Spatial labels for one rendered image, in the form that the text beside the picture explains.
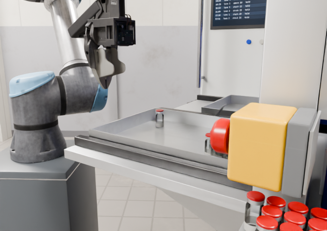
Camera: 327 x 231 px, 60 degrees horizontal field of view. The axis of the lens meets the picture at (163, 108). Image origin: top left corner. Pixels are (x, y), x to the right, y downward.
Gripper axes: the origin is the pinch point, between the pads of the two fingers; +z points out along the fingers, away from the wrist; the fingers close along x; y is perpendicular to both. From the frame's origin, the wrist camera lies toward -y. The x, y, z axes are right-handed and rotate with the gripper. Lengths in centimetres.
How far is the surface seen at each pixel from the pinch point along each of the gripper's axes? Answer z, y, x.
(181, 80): 32, -109, 238
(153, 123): 12.9, 3.3, 15.6
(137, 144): 10.4, 14.1, -5.6
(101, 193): 101, -97, 93
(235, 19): -20, 1, 89
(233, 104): 13, 14, 54
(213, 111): 10.4, 16.0, 28.4
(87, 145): 12.3, 2.3, -7.7
